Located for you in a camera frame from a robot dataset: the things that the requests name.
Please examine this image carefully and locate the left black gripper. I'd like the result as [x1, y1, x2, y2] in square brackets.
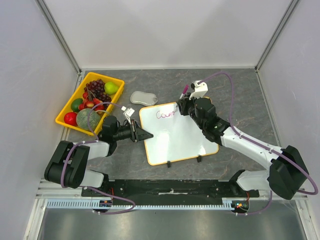
[113, 119, 153, 143]

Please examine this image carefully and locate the purple capped white marker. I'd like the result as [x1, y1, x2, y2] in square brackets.
[179, 84, 189, 100]

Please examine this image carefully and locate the orange framed whiteboard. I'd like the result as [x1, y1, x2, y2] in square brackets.
[139, 102, 219, 166]

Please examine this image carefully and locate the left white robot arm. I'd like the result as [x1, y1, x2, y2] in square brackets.
[44, 116, 154, 197]

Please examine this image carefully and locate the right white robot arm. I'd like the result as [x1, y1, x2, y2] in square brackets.
[177, 96, 309, 200]

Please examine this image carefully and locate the grey whiteboard eraser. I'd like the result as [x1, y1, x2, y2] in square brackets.
[130, 91, 158, 107]

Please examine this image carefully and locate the green pear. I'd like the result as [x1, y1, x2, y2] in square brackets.
[104, 81, 119, 95]

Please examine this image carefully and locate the yellow plastic fruit tray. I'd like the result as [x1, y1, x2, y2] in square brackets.
[55, 72, 125, 136]

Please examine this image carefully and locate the green netted melon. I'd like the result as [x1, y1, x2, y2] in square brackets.
[76, 108, 101, 131]

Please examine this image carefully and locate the dark purple grape bunch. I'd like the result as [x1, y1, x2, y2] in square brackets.
[84, 79, 112, 102]

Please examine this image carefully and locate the red apple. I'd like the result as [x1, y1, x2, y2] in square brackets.
[63, 112, 77, 126]

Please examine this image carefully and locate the green lime fruit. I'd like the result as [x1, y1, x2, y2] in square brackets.
[70, 98, 83, 113]

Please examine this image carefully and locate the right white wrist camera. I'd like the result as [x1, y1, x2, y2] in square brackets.
[189, 80, 208, 100]

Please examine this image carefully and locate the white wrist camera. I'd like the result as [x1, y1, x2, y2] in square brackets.
[121, 106, 135, 123]
[189, 80, 208, 100]

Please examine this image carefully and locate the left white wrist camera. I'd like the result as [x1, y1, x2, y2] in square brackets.
[121, 106, 135, 123]

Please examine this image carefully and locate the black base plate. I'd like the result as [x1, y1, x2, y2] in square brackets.
[81, 178, 260, 206]

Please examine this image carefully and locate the white slotted cable duct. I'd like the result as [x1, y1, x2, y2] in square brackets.
[46, 198, 248, 211]

